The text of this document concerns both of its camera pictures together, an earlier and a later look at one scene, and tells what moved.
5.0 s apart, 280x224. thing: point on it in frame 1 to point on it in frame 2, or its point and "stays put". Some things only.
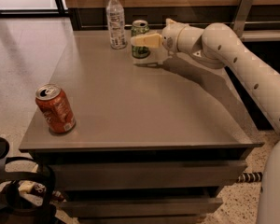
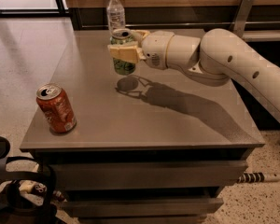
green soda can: (138, 27) to (120, 36)
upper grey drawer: (143, 175) stays put
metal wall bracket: (243, 12) stays put
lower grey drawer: (143, 206) stays put
